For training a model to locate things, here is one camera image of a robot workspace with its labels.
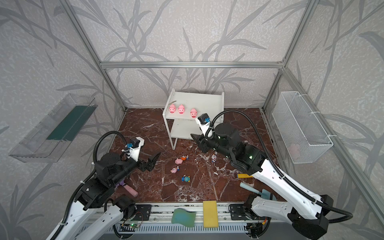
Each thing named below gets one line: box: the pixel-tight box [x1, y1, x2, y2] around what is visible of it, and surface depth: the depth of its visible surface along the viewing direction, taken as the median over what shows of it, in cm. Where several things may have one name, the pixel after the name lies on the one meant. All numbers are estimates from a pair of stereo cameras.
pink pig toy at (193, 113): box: [190, 108, 198, 119], surface depth 72 cm
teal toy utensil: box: [239, 182, 277, 201], surface depth 81 cm
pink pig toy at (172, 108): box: [168, 104, 177, 114], surface depth 74 cm
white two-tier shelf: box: [162, 88, 225, 151], surface depth 79 cm
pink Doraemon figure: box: [170, 166, 180, 174], surface depth 88 cm
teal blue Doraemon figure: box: [181, 174, 191, 183], surface depth 85 cm
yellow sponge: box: [203, 200, 219, 228], surface depth 74 cm
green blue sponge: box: [171, 208, 197, 228], surface depth 73 cm
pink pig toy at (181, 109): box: [178, 104, 185, 115], surface depth 74 cm
